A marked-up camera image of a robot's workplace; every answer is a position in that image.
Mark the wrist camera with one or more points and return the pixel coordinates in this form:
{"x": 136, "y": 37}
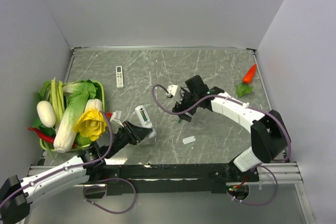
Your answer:
{"x": 115, "y": 118}
{"x": 174, "y": 92}

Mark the yellow green napa cabbage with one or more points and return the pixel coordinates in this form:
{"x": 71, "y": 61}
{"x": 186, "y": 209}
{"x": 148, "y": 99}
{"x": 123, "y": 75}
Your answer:
{"x": 92, "y": 123}

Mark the red chili pepper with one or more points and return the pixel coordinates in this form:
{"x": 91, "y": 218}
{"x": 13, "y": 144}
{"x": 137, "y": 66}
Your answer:
{"x": 42, "y": 136}

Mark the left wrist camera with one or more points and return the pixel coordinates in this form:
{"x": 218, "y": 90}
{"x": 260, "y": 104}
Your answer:
{"x": 115, "y": 118}

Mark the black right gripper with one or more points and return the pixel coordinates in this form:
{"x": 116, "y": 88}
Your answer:
{"x": 184, "y": 94}

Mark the large green napa cabbage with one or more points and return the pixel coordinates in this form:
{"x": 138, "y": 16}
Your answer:
{"x": 77, "y": 95}

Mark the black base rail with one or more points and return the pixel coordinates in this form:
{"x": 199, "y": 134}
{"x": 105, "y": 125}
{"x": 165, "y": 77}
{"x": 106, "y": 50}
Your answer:
{"x": 171, "y": 178}

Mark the small white remote control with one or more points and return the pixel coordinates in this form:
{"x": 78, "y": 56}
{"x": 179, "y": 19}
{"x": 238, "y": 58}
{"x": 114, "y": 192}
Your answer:
{"x": 119, "y": 77}

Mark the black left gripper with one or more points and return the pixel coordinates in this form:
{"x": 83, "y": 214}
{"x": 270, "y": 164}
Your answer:
{"x": 136, "y": 134}

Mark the orange toy carrot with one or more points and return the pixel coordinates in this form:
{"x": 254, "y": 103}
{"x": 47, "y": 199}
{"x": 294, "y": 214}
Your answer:
{"x": 247, "y": 79}

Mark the white eggplant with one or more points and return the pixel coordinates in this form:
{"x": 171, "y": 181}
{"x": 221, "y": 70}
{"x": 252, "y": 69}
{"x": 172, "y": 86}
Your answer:
{"x": 46, "y": 113}

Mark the green plastic basket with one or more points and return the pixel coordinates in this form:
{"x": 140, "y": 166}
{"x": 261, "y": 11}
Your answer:
{"x": 80, "y": 142}

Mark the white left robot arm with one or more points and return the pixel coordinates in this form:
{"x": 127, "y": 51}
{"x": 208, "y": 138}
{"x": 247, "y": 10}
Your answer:
{"x": 19, "y": 196}

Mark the pale green celery stalks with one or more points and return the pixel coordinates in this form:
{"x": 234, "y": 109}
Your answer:
{"x": 57, "y": 99}

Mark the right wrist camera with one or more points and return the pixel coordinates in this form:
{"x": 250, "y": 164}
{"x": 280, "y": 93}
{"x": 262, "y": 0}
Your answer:
{"x": 174, "y": 92}

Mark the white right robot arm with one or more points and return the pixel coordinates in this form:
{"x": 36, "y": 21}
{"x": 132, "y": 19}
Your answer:
{"x": 267, "y": 137}

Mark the white battery cover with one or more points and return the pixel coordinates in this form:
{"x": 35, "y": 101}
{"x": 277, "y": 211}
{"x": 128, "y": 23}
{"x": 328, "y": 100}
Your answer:
{"x": 189, "y": 140}

